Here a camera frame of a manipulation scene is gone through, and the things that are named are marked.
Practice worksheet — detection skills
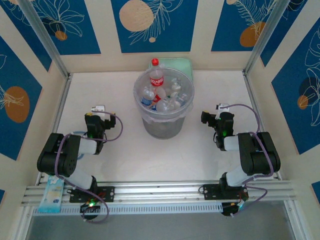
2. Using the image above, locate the clear bottle green white label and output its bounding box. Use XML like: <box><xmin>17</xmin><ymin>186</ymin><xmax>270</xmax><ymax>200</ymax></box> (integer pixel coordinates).
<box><xmin>174</xmin><ymin>91</ymin><xmax>189</xmax><ymax>107</ymax></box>

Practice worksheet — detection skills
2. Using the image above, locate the clear bottle blue label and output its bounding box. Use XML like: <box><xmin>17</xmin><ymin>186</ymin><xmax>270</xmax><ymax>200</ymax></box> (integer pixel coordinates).
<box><xmin>139</xmin><ymin>86</ymin><xmax>155</xmax><ymax>109</ymax></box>

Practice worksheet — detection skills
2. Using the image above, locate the crushed clear plastic bottle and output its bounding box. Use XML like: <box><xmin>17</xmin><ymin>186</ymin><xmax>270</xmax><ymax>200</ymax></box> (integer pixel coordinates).
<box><xmin>156</xmin><ymin>97</ymin><xmax>181</xmax><ymax>113</ymax></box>

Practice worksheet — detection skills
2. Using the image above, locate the clear plastic bin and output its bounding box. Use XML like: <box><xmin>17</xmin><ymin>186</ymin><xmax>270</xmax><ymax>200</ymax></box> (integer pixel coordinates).
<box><xmin>133</xmin><ymin>67</ymin><xmax>195</xmax><ymax>140</ymax></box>

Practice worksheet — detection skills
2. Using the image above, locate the clear cola bottle red label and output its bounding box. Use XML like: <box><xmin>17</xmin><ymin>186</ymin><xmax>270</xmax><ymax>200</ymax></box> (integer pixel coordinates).
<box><xmin>152</xmin><ymin>86</ymin><xmax>167</xmax><ymax>104</ymax></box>
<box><xmin>149</xmin><ymin>57</ymin><xmax>165</xmax><ymax>89</ymax></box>

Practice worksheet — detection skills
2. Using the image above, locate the mint green zip pouch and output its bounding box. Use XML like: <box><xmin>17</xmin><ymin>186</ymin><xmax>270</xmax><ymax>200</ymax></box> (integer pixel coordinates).
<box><xmin>147</xmin><ymin>57</ymin><xmax>195</xmax><ymax>81</ymax></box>

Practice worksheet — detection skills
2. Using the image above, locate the light blue tissue pack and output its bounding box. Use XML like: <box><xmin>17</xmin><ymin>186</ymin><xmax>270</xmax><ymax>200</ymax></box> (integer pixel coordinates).
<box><xmin>37</xmin><ymin>174</ymin><xmax>64</xmax><ymax>214</ymax></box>

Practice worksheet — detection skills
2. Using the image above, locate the black controller board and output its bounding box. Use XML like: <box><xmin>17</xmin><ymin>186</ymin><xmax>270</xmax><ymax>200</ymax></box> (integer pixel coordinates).
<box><xmin>221</xmin><ymin>201</ymin><xmax>245</xmax><ymax>218</ymax></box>
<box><xmin>79</xmin><ymin>201</ymin><xmax>101</xmax><ymax>214</ymax></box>

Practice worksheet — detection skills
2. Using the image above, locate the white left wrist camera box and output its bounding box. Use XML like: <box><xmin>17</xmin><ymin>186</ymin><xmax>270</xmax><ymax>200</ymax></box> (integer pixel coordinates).
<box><xmin>90</xmin><ymin>104</ymin><xmax>106</xmax><ymax>114</ymax></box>

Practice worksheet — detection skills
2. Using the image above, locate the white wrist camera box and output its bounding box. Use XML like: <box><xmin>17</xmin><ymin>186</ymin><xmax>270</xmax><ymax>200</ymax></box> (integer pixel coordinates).
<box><xmin>215</xmin><ymin>102</ymin><xmax>230</xmax><ymax>113</ymax></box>
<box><xmin>90</xmin><ymin>104</ymin><xmax>106</xmax><ymax>114</ymax></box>

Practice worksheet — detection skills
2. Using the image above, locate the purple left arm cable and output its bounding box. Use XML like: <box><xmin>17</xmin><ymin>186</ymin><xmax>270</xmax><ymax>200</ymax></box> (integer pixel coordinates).
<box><xmin>53</xmin><ymin>111</ymin><xmax>124</xmax><ymax>224</ymax></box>

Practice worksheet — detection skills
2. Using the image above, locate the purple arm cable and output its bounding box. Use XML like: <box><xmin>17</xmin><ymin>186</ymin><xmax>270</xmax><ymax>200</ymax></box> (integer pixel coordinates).
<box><xmin>53</xmin><ymin>111</ymin><xmax>124</xmax><ymax>224</ymax></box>
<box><xmin>226</xmin><ymin>103</ymin><xmax>275</xmax><ymax>218</ymax></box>

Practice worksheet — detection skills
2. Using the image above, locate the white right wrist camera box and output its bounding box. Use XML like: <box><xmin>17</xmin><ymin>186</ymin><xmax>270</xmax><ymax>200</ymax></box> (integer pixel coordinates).
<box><xmin>215</xmin><ymin>102</ymin><xmax>230</xmax><ymax>113</ymax></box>

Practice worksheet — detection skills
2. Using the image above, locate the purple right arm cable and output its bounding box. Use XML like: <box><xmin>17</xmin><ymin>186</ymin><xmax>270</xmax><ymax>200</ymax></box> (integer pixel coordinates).
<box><xmin>226</xmin><ymin>103</ymin><xmax>275</xmax><ymax>218</ymax></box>

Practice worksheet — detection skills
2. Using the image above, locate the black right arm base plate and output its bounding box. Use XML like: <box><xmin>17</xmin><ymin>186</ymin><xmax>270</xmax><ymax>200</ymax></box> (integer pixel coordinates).
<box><xmin>202</xmin><ymin>183</ymin><xmax>248</xmax><ymax>201</ymax></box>

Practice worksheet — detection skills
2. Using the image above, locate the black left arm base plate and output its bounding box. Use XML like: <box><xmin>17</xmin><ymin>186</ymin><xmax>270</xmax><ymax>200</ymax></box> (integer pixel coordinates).
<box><xmin>69</xmin><ymin>186</ymin><xmax>115</xmax><ymax>203</ymax></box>

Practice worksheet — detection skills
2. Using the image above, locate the aluminium mounting rail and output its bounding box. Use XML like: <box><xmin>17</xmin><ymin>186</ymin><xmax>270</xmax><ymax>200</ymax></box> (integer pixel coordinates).
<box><xmin>21</xmin><ymin>180</ymin><xmax>297</xmax><ymax>208</ymax></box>

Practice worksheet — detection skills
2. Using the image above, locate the aluminium frame post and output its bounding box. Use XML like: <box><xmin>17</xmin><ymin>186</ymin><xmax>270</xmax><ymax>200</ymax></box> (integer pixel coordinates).
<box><xmin>18</xmin><ymin>0</ymin><xmax>72</xmax><ymax>78</ymax></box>
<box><xmin>242</xmin><ymin>0</ymin><xmax>291</xmax><ymax>76</ymax></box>

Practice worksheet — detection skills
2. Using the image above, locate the slotted grey cable duct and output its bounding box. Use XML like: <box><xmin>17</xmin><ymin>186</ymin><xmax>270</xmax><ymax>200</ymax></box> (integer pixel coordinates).
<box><xmin>32</xmin><ymin>201</ymin><xmax>223</xmax><ymax>216</ymax></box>

